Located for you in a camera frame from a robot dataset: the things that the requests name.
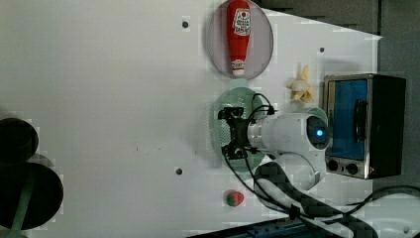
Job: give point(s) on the mint green small bowl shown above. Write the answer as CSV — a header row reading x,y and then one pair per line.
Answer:
x,y
316,111

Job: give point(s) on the black silver toaster oven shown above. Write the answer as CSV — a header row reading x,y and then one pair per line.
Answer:
x,y
366,123

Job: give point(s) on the mint green plastic strainer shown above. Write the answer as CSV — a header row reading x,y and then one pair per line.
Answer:
x,y
255,105

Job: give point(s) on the peeled toy banana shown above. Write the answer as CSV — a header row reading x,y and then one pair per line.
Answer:
x,y
301,88

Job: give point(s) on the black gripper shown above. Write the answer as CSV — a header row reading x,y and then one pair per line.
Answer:
x,y
239,133

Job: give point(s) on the grey round plate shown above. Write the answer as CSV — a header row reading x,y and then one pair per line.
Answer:
x,y
260,47

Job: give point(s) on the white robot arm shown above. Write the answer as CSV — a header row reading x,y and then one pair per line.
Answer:
x,y
296,144

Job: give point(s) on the blue metal frame rail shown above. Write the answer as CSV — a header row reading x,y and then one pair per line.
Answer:
x,y
287,228

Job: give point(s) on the red ketchup bottle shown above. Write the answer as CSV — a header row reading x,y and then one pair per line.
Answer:
x,y
238,27

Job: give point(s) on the toy strawberry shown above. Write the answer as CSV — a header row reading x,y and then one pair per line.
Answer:
x,y
234,198

